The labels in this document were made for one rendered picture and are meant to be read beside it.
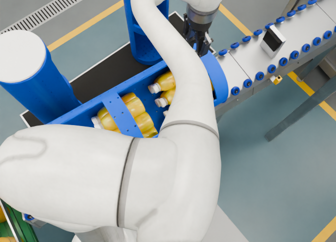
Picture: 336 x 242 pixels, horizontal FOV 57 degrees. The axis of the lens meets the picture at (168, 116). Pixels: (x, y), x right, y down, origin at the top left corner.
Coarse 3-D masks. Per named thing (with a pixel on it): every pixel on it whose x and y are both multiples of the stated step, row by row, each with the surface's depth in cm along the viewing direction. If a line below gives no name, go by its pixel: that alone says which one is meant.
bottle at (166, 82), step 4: (168, 72) 130; (160, 76) 130; (164, 76) 129; (168, 76) 128; (172, 76) 128; (160, 80) 128; (164, 80) 128; (168, 80) 128; (172, 80) 128; (156, 84) 129; (160, 84) 128; (164, 84) 128; (168, 84) 128; (172, 84) 129; (160, 88) 130; (164, 88) 129; (168, 88) 130
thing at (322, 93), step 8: (328, 80) 149; (320, 88) 156; (328, 88) 151; (312, 96) 165; (320, 96) 159; (328, 96) 158; (304, 104) 175; (312, 104) 168; (296, 112) 186; (304, 112) 179; (288, 120) 198; (296, 120) 190; (272, 128) 222; (280, 128) 212; (272, 136) 228
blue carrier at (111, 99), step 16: (160, 64) 123; (208, 64) 120; (128, 80) 122; (144, 80) 136; (224, 80) 122; (96, 96) 121; (112, 96) 116; (144, 96) 141; (224, 96) 127; (80, 112) 114; (96, 112) 134; (112, 112) 112; (128, 112) 113; (160, 112) 142; (128, 128) 112
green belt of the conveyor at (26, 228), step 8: (16, 216) 130; (0, 224) 129; (8, 224) 129; (16, 224) 129; (24, 224) 130; (0, 232) 129; (8, 232) 128; (24, 232) 128; (32, 232) 130; (24, 240) 127; (32, 240) 128
